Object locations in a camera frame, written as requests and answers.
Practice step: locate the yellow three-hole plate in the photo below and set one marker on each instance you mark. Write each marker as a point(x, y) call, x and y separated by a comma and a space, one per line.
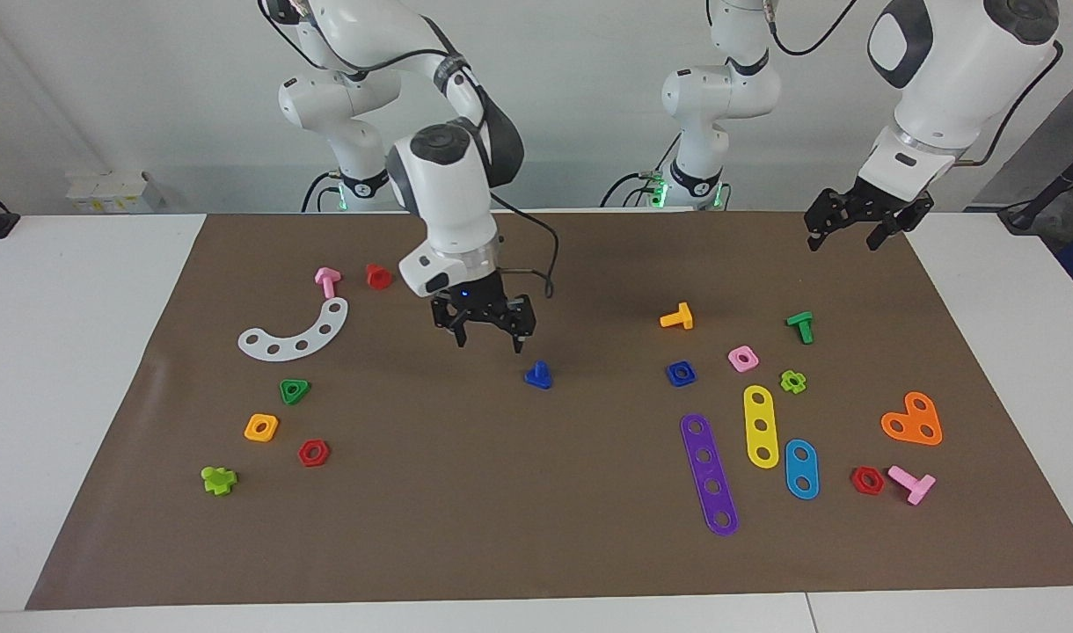
point(759, 411)

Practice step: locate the pink plastic screw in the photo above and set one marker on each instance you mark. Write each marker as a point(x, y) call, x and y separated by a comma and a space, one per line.
point(916, 486)
point(327, 280)

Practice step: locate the green plastic screw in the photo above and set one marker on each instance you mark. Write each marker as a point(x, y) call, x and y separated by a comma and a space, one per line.
point(802, 325)

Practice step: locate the blue square nut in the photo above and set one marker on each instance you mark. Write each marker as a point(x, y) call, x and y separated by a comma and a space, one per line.
point(671, 379)

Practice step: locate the brown table mat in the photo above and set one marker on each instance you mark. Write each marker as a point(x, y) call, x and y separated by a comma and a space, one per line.
point(519, 492)

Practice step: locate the black stand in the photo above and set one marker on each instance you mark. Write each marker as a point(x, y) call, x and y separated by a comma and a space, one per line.
point(1025, 215)

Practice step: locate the orange heart plate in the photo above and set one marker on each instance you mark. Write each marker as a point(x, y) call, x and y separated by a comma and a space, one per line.
point(911, 420)

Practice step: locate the blue two-hole plate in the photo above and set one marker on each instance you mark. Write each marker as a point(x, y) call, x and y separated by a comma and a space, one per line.
point(801, 469)

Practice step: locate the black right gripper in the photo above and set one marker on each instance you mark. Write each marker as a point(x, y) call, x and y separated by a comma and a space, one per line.
point(488, 303)

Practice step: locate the red hexagon nut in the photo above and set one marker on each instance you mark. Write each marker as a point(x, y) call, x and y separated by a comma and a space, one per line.
point(302, 454)
point(856, 481)

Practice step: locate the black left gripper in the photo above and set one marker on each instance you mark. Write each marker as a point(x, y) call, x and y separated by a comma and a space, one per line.
point(864, 207)

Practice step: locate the green triangle nut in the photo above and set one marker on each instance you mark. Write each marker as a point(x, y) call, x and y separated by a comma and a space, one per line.
point(286, 398)

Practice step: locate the orange square nut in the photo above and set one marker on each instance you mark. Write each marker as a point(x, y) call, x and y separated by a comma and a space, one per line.
point(271, 433)

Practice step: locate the lime cross-head screw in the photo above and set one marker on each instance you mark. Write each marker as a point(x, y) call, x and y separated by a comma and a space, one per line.
point(217, 482)

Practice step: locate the orange plastic screw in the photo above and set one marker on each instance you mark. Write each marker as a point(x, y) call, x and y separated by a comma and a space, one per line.
point(677, 318)

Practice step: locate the pink square nut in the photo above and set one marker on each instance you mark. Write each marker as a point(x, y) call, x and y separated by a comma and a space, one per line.
point(753, 364)

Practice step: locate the white background boxes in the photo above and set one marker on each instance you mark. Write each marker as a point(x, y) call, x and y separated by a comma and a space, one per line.
point(105, 189)

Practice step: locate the red plastic screw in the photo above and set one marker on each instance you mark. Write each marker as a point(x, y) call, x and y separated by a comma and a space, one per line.
point(377, 278)

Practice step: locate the white curved hole plate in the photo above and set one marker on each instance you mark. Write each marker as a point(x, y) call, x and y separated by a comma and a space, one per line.
point(288, 349)

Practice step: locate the purple four-hole plate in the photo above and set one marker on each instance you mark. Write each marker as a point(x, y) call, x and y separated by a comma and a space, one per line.
point(700, 442)

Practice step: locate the blue triangle-head screw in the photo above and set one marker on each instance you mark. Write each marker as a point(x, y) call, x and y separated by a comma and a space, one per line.
point(539, 378)

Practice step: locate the lime flower nut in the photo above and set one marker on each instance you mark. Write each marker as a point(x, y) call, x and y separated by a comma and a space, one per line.
point(784, 382)

